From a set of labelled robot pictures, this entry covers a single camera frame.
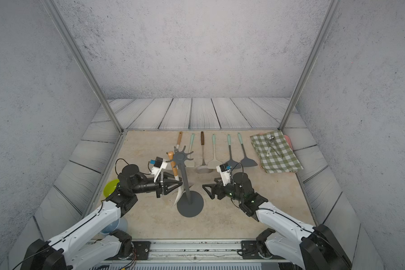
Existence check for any light blue cup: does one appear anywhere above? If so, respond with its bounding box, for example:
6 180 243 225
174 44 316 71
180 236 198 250
100 218 128 235

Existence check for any cream turner wooden handle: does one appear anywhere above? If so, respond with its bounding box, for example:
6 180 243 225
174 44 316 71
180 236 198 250
174 131 183 152

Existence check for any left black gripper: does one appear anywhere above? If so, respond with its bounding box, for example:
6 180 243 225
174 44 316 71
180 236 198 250
130 173 181 200

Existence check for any green plastic bowl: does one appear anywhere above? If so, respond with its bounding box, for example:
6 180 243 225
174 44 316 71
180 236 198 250
102 179 119 198

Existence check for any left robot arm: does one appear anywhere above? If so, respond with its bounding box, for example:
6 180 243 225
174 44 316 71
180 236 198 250
17 157 183 270

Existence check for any grey utensil rack stand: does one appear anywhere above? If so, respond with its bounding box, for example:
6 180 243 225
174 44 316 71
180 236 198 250
173 146 204 218

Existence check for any pink board under cloth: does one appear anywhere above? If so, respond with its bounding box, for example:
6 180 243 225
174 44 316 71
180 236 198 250
283 135 294 151

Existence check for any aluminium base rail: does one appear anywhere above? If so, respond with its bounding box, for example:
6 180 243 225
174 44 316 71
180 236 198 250
89 239 301 270

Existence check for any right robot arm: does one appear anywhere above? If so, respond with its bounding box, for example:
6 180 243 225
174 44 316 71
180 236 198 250
202 163 353 270

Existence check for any green checkered cloth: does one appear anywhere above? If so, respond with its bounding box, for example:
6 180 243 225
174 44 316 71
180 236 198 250
250 130 304 174

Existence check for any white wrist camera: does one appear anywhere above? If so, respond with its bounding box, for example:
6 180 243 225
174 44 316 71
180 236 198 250
149 157 167 183
216 163 231 186

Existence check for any grey ladle brown handle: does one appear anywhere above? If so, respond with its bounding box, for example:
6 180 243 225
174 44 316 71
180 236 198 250
196 131 213 174

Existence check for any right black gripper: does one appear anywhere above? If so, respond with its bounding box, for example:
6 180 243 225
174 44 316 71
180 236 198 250
203 177 245 204

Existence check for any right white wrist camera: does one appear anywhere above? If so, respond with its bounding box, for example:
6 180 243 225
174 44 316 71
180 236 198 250
216 163 231 186

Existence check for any grey spoon mint handle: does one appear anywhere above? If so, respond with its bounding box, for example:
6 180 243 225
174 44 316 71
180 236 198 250
227 134 241 169

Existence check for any cream spatula mint handle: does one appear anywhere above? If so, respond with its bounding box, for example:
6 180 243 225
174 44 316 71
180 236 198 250
208 134 222 169
184 133 195 168

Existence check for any grey spatula mint handle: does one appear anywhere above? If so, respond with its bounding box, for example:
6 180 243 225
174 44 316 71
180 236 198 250
237 133 258 168

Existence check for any metal spoon on cloth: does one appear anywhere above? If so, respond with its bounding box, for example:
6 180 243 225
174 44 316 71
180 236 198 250
265 136 275 157

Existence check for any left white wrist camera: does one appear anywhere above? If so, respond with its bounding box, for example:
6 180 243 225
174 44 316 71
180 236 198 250
149 157 167 183

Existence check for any left frame post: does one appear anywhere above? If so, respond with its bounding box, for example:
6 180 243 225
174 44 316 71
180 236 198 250
42 0 124 134

